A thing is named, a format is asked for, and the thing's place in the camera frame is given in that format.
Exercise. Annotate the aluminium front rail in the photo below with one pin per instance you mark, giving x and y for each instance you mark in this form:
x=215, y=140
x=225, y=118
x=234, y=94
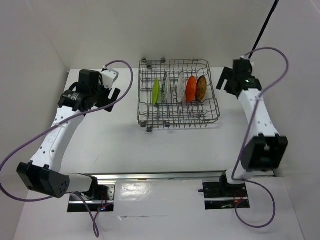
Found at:
x=155, y=176

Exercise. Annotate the yellow brown patterned plate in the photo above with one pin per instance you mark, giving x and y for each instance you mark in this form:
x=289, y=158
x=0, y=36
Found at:
x=201, y=88

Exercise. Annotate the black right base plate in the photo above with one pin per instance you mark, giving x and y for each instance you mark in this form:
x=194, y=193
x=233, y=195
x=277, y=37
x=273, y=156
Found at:
x=220, y=196

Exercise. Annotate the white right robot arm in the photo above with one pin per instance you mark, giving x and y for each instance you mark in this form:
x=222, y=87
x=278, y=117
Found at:
x=264, y=147

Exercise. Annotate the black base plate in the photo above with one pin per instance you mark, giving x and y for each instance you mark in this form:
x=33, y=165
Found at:
x=103, y=199
x=220, y=196

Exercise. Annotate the orange plate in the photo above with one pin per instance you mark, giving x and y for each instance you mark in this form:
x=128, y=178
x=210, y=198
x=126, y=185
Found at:
x=191, y=89

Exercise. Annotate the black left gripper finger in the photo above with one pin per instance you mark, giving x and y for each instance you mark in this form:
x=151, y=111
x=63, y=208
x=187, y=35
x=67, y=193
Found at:
x=115, y=94
x=108, y=107

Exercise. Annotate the green patterned white plate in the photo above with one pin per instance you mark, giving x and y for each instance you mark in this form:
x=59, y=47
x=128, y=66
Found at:
x=165, y=87

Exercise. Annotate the black corner pole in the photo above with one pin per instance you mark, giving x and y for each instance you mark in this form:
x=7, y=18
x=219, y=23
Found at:
x=265, y=23

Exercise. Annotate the lime green plate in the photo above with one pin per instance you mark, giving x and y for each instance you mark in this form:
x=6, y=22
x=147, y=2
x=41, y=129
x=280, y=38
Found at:
x=156, y=91

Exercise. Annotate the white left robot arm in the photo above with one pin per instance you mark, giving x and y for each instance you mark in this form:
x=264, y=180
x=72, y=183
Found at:
x=42, y=173

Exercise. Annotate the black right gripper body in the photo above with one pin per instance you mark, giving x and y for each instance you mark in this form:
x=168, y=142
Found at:
x=231, y=77

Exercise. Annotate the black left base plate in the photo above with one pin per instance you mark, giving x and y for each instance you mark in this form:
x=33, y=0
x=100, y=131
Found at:
x=103, y=199

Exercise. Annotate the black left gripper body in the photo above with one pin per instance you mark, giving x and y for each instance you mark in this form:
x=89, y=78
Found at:
x=99, y=93

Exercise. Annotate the grey wire dish rack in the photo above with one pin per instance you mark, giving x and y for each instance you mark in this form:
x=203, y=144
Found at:
x=174, y=115

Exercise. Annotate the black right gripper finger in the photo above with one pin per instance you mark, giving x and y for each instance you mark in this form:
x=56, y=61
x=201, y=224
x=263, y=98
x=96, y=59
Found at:
x=227, y=74
x=229, y=86

